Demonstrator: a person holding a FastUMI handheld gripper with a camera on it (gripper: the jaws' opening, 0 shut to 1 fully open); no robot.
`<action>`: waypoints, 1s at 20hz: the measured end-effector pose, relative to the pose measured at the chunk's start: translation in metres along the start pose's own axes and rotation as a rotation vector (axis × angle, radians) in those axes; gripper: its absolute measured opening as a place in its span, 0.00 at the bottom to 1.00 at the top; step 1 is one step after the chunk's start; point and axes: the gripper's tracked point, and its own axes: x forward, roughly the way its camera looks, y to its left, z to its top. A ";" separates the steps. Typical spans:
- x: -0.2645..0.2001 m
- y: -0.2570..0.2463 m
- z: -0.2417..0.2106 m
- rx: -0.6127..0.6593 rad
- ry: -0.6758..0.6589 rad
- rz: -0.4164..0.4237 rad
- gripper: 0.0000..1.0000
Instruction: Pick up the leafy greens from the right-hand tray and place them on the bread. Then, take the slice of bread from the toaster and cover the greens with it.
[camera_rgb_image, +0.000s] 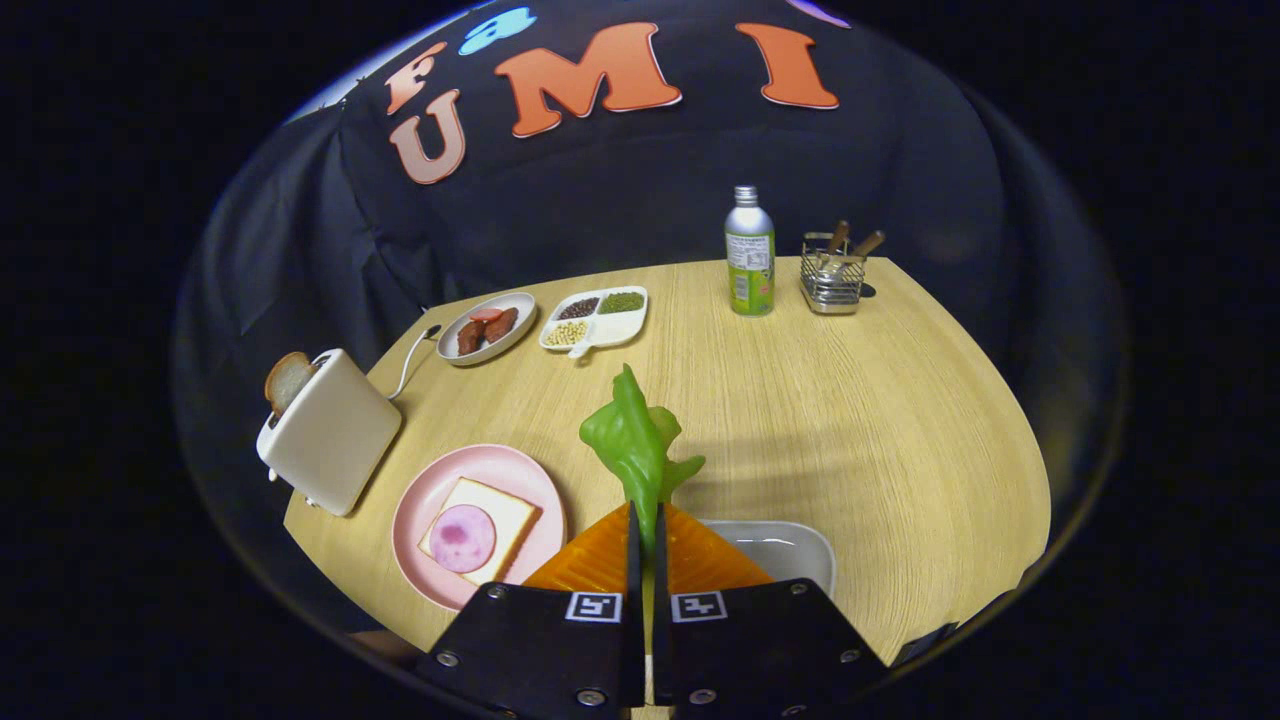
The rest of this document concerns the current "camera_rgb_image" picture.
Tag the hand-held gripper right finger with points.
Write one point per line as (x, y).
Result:
(750, 650)

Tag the black backdrop cloth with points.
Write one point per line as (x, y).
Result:
(620, 200)

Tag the pink ham slice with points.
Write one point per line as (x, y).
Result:
(462, 538)

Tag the brown meat piece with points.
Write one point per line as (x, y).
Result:
(500, 326)
(470, 338)

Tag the white round plate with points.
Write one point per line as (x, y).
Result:
(515, 300)

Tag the toasted bread slice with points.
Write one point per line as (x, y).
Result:
(285, 380)

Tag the white bread slice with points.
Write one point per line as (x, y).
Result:
(510, 520)

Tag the red sausage slice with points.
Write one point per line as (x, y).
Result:
(485, 314)

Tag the white rectangular dish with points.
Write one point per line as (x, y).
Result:
(790, 550)

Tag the white divided bean dish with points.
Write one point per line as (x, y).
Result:
(620, 325)

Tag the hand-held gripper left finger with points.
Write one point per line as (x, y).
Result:
(560, 650)

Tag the pink plate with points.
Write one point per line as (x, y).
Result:
(500, 470)

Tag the green label metal bottle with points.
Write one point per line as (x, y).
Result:
(750, 270)

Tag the white toaster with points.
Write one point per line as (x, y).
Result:
(335, 440)

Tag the green lettuce leaf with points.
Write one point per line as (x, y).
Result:
(630, 440)

